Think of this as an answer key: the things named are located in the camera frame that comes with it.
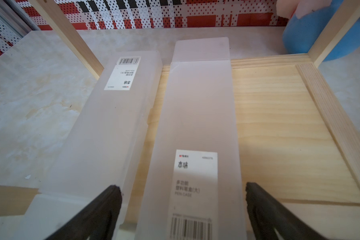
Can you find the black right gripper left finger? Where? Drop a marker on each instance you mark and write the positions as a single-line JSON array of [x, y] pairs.
[[97, 221]]

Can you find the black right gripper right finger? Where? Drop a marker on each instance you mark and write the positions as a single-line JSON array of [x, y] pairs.
[[269, 218]]

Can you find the wooden two-tier shelf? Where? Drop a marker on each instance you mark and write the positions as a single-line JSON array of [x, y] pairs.
[[295, 140]]

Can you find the pink pig plush toy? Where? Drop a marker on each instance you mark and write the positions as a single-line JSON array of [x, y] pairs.
[[307, 19]]

